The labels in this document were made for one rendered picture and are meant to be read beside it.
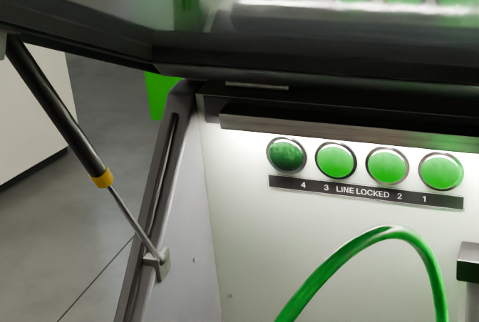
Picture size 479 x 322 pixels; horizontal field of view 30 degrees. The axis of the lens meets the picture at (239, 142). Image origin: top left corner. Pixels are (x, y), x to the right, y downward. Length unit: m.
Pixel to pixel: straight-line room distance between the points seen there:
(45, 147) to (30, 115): 0.18
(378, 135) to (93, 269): 2.42
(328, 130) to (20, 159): 2.97
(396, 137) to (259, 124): 0.16
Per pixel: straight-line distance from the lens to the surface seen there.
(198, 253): 1.13
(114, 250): 3.39
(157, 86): 4.00
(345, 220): 1.08
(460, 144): 0.97
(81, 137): 0.84
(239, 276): 1.19
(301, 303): 0.76
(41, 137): 3.93
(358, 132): 0.98
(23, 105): 3.82
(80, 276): 3.30
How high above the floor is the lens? 1.90
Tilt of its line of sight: 28 degrees down
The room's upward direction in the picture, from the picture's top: 6 degrees counter-clockwise
